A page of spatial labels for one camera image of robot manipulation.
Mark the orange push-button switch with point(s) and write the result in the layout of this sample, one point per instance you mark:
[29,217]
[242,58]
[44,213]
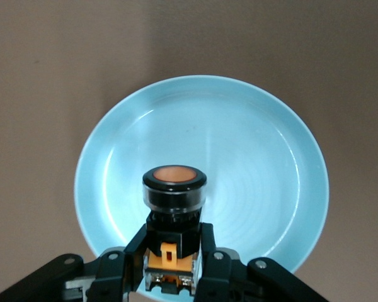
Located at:
[173,201]

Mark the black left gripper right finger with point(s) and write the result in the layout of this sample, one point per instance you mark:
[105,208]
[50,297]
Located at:
[226,277]

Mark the brown table mat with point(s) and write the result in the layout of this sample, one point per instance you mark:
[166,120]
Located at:
[34,94]

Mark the light blue round plate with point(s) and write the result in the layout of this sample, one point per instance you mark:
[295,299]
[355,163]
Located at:
[239,141]

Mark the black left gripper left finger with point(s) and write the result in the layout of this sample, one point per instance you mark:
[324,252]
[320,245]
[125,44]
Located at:
[107,273]

